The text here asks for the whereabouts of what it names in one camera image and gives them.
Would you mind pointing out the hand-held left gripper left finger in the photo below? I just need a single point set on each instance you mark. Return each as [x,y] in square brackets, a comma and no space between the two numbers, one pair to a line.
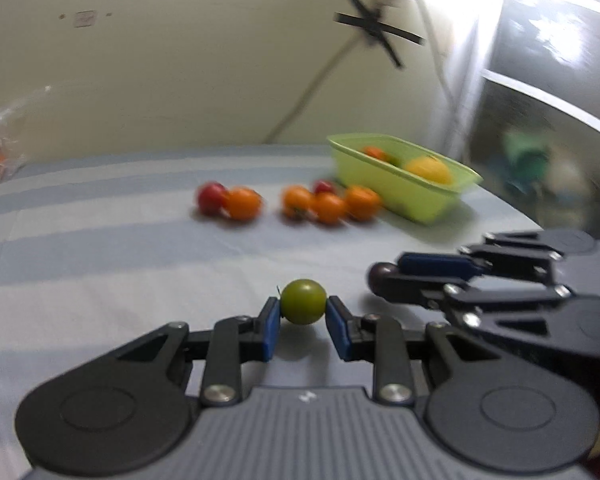
[271,330]

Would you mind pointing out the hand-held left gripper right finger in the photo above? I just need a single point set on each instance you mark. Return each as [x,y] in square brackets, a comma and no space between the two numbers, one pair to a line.
[337,330]

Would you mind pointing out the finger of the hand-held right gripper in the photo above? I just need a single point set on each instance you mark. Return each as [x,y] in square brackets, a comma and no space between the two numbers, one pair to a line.
[437,264]
[420,292]

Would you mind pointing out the dark purple cherry tomato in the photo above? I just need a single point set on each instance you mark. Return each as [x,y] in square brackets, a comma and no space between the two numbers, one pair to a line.
[381,276]

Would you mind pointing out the green cherry tomato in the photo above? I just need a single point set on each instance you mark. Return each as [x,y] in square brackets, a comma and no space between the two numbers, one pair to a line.
[303,301]

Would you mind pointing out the light green plastic basket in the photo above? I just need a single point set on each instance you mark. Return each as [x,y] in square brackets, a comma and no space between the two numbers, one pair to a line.
[410,200]

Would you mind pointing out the large yellow citrus fruit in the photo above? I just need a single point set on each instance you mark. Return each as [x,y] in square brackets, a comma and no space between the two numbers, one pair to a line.
[429,171]

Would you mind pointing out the orange mandarin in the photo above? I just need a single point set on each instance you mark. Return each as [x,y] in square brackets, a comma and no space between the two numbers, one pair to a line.
[375,153]

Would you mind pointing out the orange cherry tomato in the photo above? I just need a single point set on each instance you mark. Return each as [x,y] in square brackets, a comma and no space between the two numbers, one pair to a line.
[363,202]
[330,208]
[243,204]
[297,199]

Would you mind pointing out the red cherry tomato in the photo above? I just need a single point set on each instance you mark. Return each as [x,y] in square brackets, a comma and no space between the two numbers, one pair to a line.
[210,198]
[323,187]

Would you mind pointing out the dark glossy panel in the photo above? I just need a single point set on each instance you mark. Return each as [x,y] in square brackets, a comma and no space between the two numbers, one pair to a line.
[555,85]

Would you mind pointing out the black tape cross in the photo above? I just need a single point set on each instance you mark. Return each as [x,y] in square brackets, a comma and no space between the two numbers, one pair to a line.
[375,27]

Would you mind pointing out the clear plastic bag of vegetables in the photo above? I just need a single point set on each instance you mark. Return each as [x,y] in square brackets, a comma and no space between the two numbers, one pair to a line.
[0,145]

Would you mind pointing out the beige wall plate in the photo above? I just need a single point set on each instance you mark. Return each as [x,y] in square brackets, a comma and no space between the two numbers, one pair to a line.
[85,18]

